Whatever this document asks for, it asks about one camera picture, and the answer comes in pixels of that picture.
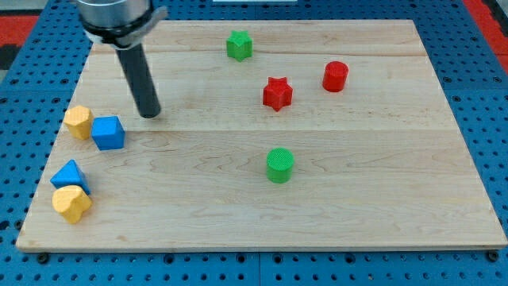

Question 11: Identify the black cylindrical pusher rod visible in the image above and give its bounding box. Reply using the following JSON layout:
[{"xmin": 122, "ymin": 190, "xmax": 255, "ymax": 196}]
[{"xmin": 116, "ymin": 44, "xmax": 161, "ymax": 118}]

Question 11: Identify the blue cube block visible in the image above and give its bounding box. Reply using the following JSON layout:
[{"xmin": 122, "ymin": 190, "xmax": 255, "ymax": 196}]
[{"xmin": 91, "ymin": 116, "xmax": 125, "ymax": 151}]

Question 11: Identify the yellow hexagon block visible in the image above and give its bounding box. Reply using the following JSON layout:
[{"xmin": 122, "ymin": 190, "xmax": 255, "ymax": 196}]
[{"xmin": 63, "ymin": 106, "xmax": 94, "ymax": 140}]

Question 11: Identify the green star block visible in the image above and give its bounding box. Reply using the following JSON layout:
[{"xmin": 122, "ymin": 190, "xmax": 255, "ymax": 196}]
[{"xmin": 226, "ymin": 30, "xmax": 253, "ymax": 62}]

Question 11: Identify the blue triangle block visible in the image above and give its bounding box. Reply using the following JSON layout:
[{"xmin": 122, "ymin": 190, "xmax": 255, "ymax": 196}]
[{"xmin": 50, "ymin": 159, "xmax": 90, "ymax": 195}]

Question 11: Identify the red star block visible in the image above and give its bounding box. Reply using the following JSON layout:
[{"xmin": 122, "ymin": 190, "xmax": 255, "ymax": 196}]
[{"xmin": 263, "ymin": 77, "xmax": 293, "ymax": 112}]

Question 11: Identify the yellow heart block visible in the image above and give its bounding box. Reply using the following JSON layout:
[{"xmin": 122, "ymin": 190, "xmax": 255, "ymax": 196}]
[{"xmin": 52, "ymin": 185, "xmax": 92, "ymax": 224}]

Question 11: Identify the wooden board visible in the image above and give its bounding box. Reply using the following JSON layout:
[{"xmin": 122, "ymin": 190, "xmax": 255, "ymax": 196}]
[{"xmin": 17, "ymin": 20, "xmax": 507, "ymax": 253}]

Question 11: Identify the green cylinder block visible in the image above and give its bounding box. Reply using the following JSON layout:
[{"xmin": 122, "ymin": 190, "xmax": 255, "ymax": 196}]
[{"xmin": 266, "ymin": 148, "xmax": 294, "ymax": 184}]

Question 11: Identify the red cylinder block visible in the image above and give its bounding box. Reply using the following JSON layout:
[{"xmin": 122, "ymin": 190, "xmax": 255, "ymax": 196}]
[{"xmin": 322, "ymin": 61, "xmax": 348, "ymax": 92}]

